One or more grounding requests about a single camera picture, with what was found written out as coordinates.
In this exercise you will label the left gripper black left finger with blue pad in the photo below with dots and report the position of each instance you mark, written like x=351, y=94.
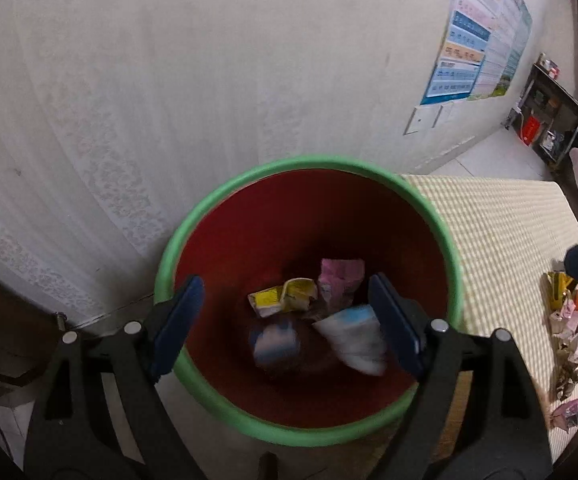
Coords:
x=100, y=416

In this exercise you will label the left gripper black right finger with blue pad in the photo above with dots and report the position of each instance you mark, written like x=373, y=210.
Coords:
x=476, y=413

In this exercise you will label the white blue milk carton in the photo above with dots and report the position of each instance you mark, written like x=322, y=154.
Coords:
x=356, y=338

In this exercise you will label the blue white small wrapper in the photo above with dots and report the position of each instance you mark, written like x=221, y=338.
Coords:
x=274, y=343

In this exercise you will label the yellow snack wrapper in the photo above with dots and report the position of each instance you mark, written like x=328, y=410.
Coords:
x=296, y=294

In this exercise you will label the yellow checkered mat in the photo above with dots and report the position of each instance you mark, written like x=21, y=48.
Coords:
x=509, y=235

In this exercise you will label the dark storage shelf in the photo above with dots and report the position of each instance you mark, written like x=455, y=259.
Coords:
x=545, y=118

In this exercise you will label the red bin green rim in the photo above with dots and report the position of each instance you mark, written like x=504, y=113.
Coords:
x=278, y=221

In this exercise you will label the pink wrapper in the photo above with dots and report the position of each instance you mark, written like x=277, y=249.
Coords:
x=338, y=282

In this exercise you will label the white wall switch plate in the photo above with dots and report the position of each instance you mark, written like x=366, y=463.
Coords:
x=422, y=119

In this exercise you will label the blue educational wall poster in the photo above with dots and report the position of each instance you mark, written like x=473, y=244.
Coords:
x=463, y=50

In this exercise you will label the green bordered wall poster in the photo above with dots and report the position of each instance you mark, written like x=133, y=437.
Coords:
x=505, y=47

